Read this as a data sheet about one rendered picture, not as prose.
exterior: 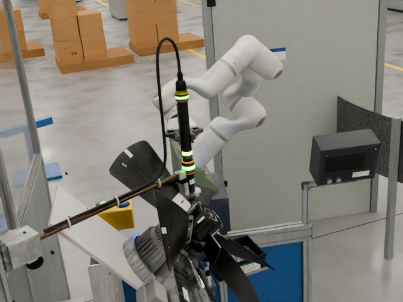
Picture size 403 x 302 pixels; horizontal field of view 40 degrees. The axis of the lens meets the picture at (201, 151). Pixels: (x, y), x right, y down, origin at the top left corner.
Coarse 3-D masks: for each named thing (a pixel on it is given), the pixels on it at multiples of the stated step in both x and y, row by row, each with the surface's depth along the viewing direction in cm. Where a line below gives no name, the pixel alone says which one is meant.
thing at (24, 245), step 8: (16, 232) 152; (24, 232) 151; (32, 232) 151; (0, 240) 147; (8, 240) 148; (16, 240) 148; (24, 240) 148; (32, 240) 150; (40, 240) 151; (0, 248) 146; (8, 248) 145; (16, 248) 147; (24, 248) 148; (32, 248) 150; (40, 248) 152; (8, 256) 147; (16, 256) 147; (24, 256) 149; (32, 256) 151; (8, 264) 148; (16, 264) 148
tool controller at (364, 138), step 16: (320, 144) 231; (336, 144) 230; (352, 144) 230; (368, 144) 230; (320, 160) 230; (336, 160) 231; (352, 160) 233; (368, 160) 234; (320, 176) 236; (336, 176) 236; (352, 176) 238; (368, 176) 240
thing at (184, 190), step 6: (180, 174) 185; (186, 174) 187; (180, 180) 187; (186, 180) 187; (180, 186) 190; (186, 186) 189; (180, 192) 191; (186, 192) 189; (192, 192) 191; (198, 192) 191
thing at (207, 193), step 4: (196, 184) 220; (200, 188) 216; (204, 188) 218; (208, 188) 220; (204, 192) 213; (208, 192) 214; (212, 192) 216; (200, 196) 208; (204, 196) 209; (208, 196) 210; (212, 196) 212; (196, 200) 204; (200, 200) 204; (204, 200) 205; (208, 200) 206
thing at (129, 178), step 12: (132, 144) 189; (144, 144) 193; (120, 156) 183; (132, 156) 186; (144, 156) 189; (156, 156) 192; (120, 168) 181; (132, 168) 184; (144, 168) 186; (156, 168) 189; (120, 180) 179; (132, 180) 182; (144, 180) 184; (168, 192) 187
